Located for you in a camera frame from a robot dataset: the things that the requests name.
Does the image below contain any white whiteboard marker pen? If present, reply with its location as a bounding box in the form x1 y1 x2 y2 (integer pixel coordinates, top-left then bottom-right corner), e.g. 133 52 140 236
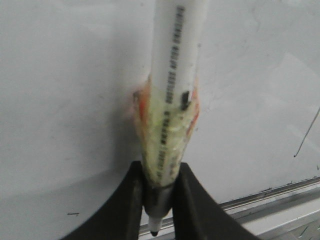
135 0 209 236

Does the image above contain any white whiteboard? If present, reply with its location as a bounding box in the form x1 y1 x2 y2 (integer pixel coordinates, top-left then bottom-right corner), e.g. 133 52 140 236
0 0 320 240

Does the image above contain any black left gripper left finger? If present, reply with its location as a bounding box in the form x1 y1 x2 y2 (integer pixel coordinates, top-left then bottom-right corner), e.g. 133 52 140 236
63 161 144 240

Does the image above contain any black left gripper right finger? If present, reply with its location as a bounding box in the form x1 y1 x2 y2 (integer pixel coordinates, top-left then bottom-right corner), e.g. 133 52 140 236
172 162 258 240

